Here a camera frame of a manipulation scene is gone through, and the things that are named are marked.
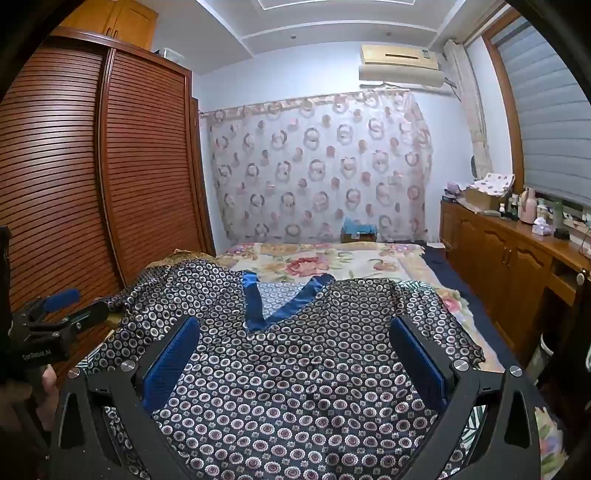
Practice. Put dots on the cardboard box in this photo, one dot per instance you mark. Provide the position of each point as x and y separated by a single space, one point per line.
482 199

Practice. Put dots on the sheer circle-patterned curtain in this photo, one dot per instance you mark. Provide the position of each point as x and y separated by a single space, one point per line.
318 161

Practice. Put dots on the wooden window frame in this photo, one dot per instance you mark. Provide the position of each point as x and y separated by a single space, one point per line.
505 106

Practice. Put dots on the wooden sideboard cabinet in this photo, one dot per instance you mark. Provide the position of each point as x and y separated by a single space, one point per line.
503 258

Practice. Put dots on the wooden overhead cabinet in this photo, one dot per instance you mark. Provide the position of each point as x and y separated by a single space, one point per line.
124 23

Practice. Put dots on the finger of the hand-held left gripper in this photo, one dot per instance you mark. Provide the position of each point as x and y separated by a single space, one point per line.
60 300
90 316

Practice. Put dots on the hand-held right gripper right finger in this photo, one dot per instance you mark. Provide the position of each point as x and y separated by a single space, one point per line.
418 364

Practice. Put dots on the blue box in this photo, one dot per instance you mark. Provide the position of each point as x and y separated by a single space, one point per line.
358 230

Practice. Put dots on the leaf-print bed sheet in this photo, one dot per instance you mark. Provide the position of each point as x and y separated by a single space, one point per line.
549 434

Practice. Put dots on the navy circle-patterned shirt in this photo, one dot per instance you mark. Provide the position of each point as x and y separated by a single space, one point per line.
286 392

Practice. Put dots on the navy bed sheet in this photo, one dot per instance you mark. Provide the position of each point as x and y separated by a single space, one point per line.
466 286

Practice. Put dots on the green bottle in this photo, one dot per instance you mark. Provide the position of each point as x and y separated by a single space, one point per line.
558 216

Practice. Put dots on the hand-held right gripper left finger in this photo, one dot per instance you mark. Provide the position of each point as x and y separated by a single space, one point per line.
168 364

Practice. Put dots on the person's left hand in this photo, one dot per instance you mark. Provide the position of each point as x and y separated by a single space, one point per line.
50 382

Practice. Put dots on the white air conditioner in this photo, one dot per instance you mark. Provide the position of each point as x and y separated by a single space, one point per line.
401 62

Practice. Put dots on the clear plastic storage box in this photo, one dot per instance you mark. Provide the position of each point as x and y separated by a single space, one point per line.
174 55

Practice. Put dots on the floral folded cloth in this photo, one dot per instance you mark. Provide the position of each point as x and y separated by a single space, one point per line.
493 182

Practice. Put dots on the floral bed blanket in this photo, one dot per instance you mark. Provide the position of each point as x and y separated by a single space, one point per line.
300 263

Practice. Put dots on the golden patterned scarf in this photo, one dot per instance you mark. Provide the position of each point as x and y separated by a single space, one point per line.
184 256

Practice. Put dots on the tissue pack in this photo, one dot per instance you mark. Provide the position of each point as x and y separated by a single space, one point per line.
541 227

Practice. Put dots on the wooden slatted wardrobe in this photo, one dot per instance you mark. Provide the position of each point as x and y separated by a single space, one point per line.
55 161

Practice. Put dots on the pink thermos bottle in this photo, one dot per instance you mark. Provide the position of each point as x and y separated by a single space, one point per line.
527 207

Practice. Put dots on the white waste bin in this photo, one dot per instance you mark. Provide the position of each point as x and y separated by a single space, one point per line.
539 360

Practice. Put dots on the white lace window curtain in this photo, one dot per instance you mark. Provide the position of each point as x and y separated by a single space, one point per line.
473 110

